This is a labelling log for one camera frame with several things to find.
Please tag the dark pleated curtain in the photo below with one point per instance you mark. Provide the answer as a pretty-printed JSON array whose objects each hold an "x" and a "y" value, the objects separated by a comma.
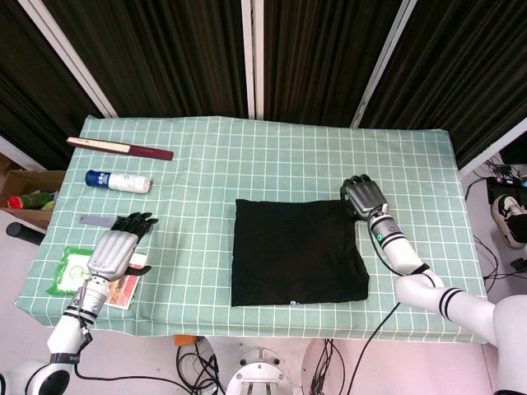
[
  {"x": 461, "y": 74},
  {"x": 24, "y": 82},
  {"x": 164, "y": 53},
  {"x": 321, "y": 53}
]

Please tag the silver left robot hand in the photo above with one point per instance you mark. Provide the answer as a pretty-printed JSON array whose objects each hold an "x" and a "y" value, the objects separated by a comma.
[{"x": 113, "y": 251}]

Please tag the red white snack packet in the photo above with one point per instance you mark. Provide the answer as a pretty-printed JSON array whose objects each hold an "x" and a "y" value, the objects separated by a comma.
[{"x": 123, "y": 294}]

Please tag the black electronics box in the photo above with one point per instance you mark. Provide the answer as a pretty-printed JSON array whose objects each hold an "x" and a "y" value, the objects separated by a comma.
[{"x": 506, "y": 183}]

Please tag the white frame post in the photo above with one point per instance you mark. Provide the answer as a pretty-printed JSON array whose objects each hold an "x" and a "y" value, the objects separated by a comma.
[
  {"x": 385, "y": 61},
  {"x": 12, "y": 148},
  {"x": 252, "y": 61},
  {"x": 72, "y": 61},
  {"x": 494, "y": 154}
]

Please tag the brown cardboard box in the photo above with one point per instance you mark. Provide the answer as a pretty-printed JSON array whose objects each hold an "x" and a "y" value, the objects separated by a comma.
[{"x": 24, "y": 177}]

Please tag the white and black sneaker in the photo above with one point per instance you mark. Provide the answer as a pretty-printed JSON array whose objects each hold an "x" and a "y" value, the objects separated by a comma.
[{"x": 504, "y": 214}]

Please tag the green checked tablecloth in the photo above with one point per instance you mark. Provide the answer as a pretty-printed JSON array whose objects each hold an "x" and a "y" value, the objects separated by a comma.
[{"x": 247, "y": 164}]

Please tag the white bottle with blue cap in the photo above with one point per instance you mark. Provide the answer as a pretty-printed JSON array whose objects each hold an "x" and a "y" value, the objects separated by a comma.
[{"x": 123, "y": 182}]

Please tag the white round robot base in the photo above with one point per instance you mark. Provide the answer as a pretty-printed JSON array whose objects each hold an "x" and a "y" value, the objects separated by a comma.
[{"x": 259, "y": 374}]

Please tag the small black adapter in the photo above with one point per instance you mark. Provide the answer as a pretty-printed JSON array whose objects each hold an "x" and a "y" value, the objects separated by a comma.
[{"x": 519, "y": 265}]

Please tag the green bag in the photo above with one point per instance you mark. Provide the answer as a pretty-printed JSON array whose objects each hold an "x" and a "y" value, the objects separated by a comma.
[{"x": 39, "y": 201}]

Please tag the green wet wipes pack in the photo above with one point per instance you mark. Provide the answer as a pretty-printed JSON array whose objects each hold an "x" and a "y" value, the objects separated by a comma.
[{"x": 66, "y": 271}]

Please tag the red round item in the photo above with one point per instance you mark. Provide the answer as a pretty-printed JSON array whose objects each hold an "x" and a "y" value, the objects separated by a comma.
[{"x": 16, "y": 202}]

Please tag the maroon and cream folding fan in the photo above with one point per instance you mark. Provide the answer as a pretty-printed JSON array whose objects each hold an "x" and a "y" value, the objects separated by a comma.
[{"x": 144, "y": 151}]

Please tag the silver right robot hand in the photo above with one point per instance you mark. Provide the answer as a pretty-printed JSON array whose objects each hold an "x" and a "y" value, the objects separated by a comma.
[{"x": 366, "y": 197}]

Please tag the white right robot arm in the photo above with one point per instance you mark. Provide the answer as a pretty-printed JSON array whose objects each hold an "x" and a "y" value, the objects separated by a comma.
[{"x": 453, "y": 304}]

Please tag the small orange object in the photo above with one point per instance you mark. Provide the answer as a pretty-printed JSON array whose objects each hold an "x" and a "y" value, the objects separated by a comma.
[{"x": 184, "y": 340}]

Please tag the black T-shirt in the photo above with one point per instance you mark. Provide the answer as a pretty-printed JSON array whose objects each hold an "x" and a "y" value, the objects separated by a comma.
[{"x": 296, "y": 255}]

